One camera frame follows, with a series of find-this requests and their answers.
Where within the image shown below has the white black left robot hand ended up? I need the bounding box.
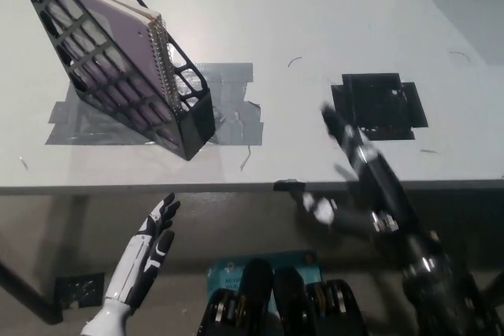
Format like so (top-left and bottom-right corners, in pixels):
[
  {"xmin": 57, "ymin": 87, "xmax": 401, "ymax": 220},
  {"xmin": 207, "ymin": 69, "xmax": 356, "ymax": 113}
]
[{"xmin": 102, "ymin": 192, "xmax": 182, "ymax": 308}]

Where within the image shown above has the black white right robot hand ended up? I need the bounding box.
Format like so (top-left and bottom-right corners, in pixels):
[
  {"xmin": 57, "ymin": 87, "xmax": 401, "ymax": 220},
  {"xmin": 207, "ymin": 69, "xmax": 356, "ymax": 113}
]
[{"xmin": 298, "ymin": 102, "xmax": 423, "ymax": 251}]

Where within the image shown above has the purple spiral notebook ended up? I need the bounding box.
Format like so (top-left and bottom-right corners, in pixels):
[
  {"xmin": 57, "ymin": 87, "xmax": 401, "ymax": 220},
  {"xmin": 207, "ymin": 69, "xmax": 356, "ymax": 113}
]
[{"xmin": 27, "ymin": 0, "xmax": 175, "ymax": 152}]

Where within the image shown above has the black lattice file shelf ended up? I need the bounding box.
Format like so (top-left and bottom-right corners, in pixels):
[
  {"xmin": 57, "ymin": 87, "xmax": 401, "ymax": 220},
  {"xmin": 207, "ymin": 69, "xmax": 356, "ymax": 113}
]
[{"xmin": 10, "ymin": 0, "xmax": 217, "ymax": 162}]

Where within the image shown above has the black floor tape patch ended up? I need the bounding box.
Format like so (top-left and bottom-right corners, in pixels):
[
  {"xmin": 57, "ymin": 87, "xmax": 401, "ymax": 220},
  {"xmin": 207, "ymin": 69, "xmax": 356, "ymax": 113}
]
[{"xmin": 54, "ymin": 272, "xmax": 106, "ymax": 309}]

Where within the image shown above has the small black edge tape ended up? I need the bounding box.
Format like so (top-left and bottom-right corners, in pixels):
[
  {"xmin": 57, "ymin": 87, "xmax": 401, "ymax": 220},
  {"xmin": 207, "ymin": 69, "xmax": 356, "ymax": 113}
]
[{"xmin": 273, "ymin": 179, "xmax": 307, "ymax": 192}]

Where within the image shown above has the black tape square patch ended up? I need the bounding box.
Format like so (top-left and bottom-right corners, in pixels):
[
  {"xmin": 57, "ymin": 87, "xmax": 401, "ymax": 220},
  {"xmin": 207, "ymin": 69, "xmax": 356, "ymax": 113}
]
[{"xmin": 330, "ymin": 72, "xmax": 429, "ymax": 141}]

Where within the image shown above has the black table leg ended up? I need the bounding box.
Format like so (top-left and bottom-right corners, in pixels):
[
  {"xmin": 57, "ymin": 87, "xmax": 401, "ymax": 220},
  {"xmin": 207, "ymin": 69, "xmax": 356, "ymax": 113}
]
[{"xmin": 0, "ymin": 259, "xmax": 64, "ymax": 325}]

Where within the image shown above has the grey duct tape patch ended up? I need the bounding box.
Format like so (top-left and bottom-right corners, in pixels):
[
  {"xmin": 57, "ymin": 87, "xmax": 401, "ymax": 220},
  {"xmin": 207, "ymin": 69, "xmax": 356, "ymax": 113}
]
[{"xmin": 45, "ymin": 62, "xmax": 265, "ymax": 147}]

